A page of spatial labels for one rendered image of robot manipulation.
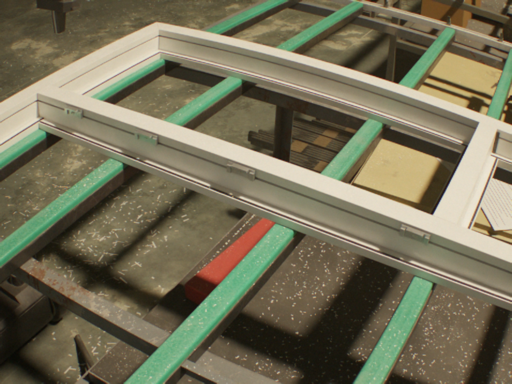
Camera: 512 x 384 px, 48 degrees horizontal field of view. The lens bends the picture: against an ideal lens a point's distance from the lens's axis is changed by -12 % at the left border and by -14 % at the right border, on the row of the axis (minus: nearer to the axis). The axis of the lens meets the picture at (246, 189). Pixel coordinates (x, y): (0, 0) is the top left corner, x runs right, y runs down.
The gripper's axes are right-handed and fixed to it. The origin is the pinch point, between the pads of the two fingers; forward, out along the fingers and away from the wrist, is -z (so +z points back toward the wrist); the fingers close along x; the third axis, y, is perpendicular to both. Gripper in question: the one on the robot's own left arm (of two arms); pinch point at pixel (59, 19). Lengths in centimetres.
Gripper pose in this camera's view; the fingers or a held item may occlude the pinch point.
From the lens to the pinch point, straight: 133.1
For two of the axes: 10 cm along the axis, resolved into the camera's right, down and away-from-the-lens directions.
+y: 5.2, -4.7, 7.2
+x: 8.5, 3.2, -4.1
